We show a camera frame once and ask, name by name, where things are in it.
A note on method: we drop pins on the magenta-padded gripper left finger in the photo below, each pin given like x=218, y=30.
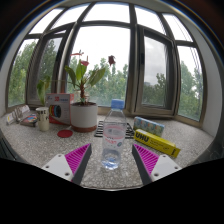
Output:
x=60, y=165

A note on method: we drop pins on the flat round red coaster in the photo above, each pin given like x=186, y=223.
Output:
x=65, y=133

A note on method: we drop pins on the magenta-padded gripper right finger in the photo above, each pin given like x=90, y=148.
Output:
x=163, y=165

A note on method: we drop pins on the white and red filament box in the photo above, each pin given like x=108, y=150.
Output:
x=63, y=108

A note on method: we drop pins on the dark-framed window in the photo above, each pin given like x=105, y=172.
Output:
x=135, y=66

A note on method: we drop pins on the white mug with black letters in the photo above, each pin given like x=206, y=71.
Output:
x=43, y=118

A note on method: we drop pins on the anthurium plant in white pot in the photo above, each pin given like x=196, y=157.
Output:
x=84, y=116

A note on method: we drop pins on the light blue patterned box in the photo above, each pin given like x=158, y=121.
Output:
x=149, y=126

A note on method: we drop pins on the yellow glue box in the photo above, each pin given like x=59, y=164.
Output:
x=156, y=142

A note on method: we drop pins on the clear plastic water bottle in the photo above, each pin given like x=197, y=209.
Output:
x=113, y=133

